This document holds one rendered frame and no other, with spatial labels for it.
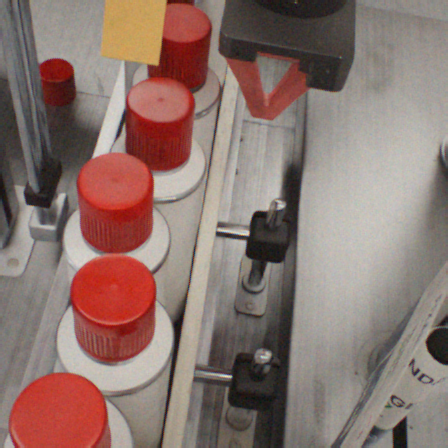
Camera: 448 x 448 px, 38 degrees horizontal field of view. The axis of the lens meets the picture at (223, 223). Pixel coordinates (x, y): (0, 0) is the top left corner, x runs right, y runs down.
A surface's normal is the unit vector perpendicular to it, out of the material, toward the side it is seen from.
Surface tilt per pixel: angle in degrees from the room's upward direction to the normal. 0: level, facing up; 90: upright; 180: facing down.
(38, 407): 2
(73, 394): 2
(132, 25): 57
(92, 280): 2
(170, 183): 42
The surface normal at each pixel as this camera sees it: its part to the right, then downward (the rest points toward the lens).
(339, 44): 0.12, -0.56
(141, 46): -0.04, 0.38
